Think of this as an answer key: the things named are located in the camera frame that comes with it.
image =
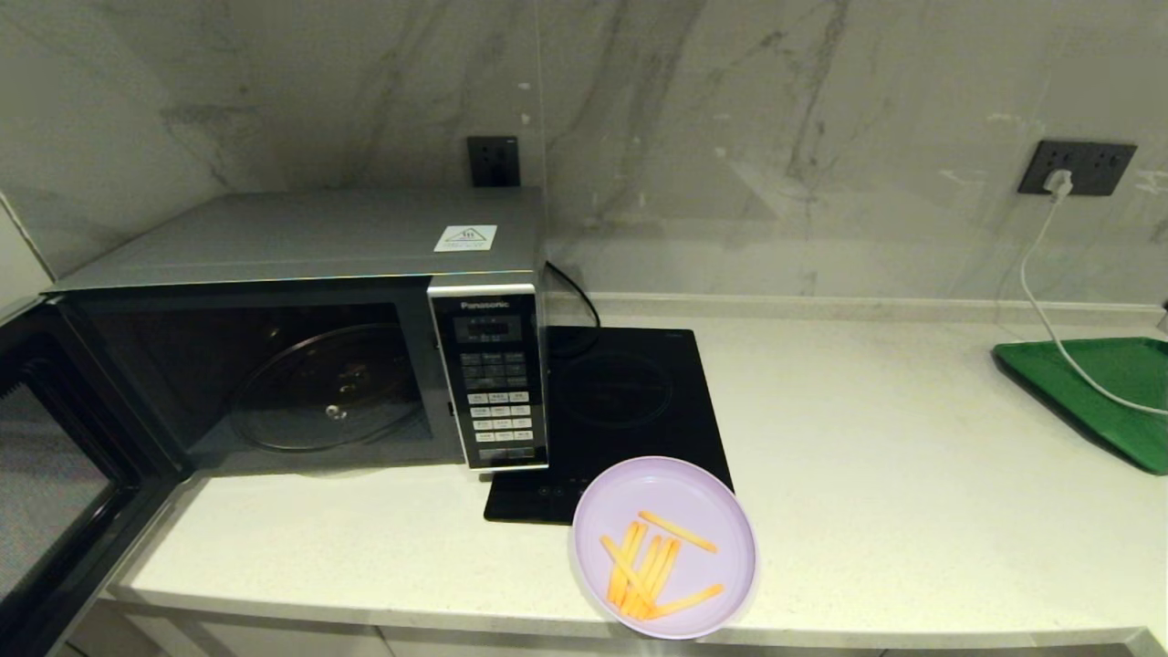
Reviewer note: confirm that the green plastic tray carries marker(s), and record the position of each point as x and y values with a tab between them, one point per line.
1113	392

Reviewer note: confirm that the white warning sticker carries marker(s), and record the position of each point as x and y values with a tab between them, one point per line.
466	238

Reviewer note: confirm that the purple plastic plate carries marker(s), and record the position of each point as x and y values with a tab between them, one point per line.
703	493

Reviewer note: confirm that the black induction cooktop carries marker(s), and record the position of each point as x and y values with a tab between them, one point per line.
639	392

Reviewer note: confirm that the small black wall socket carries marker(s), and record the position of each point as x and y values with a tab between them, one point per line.
494	162

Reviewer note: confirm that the silver Panasonic microwave oven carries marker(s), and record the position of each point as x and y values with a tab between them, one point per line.
274	237

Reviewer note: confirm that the wide black wall socket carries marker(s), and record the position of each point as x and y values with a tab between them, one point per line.
1102	167

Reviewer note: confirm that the orange french fry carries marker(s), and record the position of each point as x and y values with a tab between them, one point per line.
686	601
623	561
677	532
625	570
653	566
666	561
636	558

